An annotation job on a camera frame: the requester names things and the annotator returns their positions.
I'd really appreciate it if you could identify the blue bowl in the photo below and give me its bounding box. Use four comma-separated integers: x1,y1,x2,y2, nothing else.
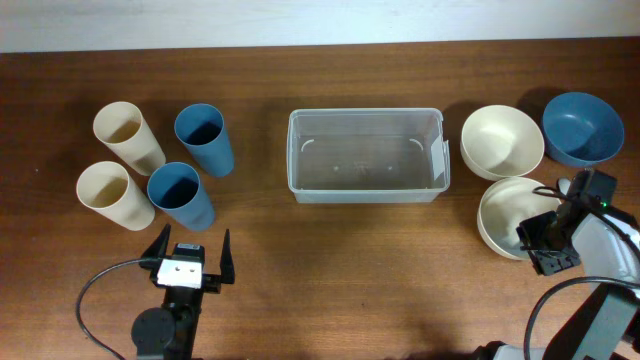
541,92,625,168

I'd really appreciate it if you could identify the blue cup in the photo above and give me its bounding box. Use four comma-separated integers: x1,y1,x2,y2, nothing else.
147,162,215,232
174,103,235,177

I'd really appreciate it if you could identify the cream bowl back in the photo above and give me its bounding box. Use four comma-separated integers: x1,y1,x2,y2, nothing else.
460,105,545,181

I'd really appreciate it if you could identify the cream bowl front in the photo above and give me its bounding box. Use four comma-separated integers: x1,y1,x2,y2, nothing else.
477,177,561,260

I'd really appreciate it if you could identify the cream cup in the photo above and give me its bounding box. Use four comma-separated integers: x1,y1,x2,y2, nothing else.
93,101,166,176
76,161,155,231

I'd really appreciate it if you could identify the cream bowl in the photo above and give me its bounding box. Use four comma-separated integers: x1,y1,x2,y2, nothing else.
477,177,561,260
460,105,545,181

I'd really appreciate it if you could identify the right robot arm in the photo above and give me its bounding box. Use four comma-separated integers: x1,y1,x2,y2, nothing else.
472,168,639,360

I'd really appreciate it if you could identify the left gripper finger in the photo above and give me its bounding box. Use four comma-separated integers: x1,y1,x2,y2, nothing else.
220,229,235,284
141,224,171,259

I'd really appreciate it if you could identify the blue cup back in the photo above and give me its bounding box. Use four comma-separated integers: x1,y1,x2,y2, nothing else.
174,103,235,177

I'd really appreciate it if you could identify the cream cup back left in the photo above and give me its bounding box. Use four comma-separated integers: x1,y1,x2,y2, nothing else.
93,101,166,176

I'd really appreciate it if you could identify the clear plastic container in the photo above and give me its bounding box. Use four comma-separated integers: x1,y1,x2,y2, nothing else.
286,108,451,204

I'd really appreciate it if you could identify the white plastic spoon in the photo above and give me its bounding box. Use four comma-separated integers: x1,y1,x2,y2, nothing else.
556,177,571,195

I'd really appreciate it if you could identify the cream cup front left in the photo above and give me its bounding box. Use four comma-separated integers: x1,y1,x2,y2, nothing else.
76,161,155,231

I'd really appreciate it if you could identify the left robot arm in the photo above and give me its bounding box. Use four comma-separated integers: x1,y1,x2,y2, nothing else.
131,225,235,360

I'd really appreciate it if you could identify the blue cup front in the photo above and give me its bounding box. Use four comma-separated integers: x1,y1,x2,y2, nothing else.
147,162,215,232

